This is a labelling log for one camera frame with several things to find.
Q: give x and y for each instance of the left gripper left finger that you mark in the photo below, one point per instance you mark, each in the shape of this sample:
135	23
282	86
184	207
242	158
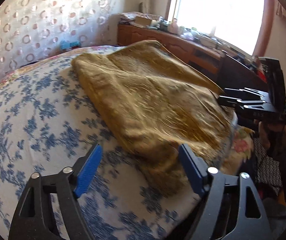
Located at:
34	216

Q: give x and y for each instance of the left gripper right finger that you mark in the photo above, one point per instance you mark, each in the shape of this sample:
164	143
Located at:
230	206

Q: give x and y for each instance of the gold patterned garment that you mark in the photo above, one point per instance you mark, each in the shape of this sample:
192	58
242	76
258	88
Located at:
153	102

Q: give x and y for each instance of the person's right hand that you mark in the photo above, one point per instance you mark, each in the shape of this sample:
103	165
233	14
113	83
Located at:
273	139

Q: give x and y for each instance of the wooden sideboard cabinet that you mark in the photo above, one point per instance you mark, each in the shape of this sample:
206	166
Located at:
197	56

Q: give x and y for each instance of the blue floral white bedsheet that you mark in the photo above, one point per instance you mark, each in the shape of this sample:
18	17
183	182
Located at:
47	122

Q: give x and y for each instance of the white jug on cabinet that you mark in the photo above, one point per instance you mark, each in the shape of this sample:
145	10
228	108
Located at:
173	27

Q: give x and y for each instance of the cardboard box on cabinet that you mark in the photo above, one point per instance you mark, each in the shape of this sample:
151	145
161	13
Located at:
142	22

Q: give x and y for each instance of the patterned fabric on cabinet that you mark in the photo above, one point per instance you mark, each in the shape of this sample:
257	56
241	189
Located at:
130	16

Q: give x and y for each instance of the teal toy on bed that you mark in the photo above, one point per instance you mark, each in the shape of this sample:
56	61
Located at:
68	46

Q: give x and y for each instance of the circle patterned sheer curtain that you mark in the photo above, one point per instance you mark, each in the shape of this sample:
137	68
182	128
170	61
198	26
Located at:
32	30

